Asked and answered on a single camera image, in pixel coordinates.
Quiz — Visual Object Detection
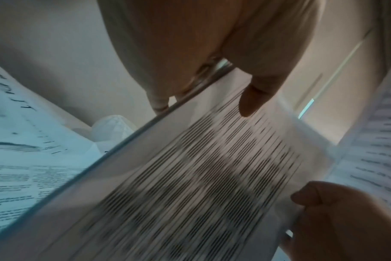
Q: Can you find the pile of printed papers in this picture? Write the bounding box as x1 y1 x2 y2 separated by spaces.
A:
0 58 141 235

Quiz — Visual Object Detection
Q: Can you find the person's right hand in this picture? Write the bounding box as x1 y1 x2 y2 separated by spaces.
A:
281 181 391 261

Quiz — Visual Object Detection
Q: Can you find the large printed notice poster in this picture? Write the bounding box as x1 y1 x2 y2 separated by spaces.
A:
324 54 391 212

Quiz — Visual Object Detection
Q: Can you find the white faceted cup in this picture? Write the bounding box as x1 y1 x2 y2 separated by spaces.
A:
91 114 137 154

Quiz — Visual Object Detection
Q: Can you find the window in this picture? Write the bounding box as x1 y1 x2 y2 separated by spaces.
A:
296 38 367 120

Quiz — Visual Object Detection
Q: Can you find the printed paper sheet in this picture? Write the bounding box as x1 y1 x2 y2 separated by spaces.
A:
0 68 335 261

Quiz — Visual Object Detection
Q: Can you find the person's left hand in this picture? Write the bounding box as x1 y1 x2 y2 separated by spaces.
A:
97 0 324 118

